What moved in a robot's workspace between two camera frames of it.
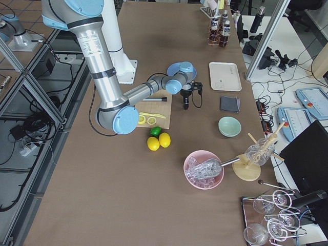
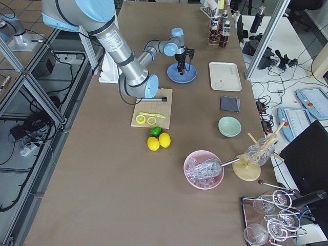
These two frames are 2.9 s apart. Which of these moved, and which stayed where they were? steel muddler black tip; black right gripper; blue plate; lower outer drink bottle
Moved: black right gripper
Stayed: lower outer drink bottle; steel muddler black tip; blue plate
